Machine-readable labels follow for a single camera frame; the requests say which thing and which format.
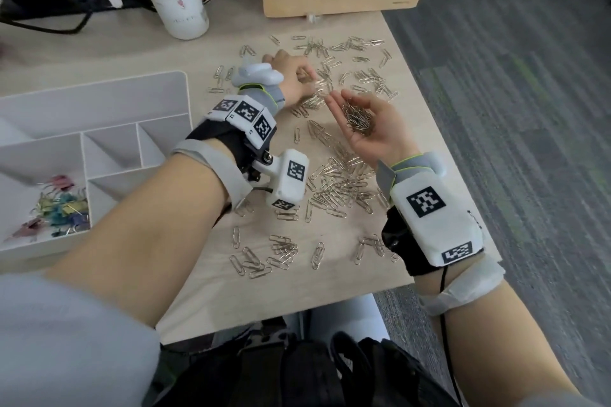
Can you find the white compartment organizer tray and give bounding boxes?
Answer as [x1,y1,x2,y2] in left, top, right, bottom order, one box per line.
[0,70,193,262]

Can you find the grey arm strap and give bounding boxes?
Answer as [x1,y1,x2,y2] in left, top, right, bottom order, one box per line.
[171,139,254,210]
[419,256,506,317]

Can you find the black waist harness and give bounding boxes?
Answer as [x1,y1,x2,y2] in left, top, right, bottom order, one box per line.
[152,315,459,407]

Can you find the thick black cable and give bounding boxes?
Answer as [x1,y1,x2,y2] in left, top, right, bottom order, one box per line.
[0,6,94,36]

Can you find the grey shirt sleeve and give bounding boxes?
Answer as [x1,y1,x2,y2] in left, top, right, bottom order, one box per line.
[520,390,602,407]
[0,273,161,407]

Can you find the colourful binder clips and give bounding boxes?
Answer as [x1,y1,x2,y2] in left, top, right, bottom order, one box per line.
[7,175,92,243]

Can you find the person's left forearm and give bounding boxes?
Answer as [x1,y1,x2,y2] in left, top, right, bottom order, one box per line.
[43,144,230,326]

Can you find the person's left hand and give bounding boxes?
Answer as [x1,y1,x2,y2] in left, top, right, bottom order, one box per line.
[261,48,330,109]

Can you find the person's legs in jeans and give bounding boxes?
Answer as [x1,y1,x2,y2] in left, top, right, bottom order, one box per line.
[286,294,390,355]

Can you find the white hand tracker puck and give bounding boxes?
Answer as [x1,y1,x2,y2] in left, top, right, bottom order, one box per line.
[232,62,283,88]

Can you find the grey knit wristband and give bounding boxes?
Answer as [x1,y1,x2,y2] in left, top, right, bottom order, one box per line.
[377,151,447,193]
[237,83,286,116]

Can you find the person's right forearm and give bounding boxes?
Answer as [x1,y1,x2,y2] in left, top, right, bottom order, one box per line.
[415,277,581,407]

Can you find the pile of silver paper clips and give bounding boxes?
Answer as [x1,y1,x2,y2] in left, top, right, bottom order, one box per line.
[207,34,402,281]

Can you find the person's right hand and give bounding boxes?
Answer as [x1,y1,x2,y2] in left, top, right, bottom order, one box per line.
[324,89,422,169]

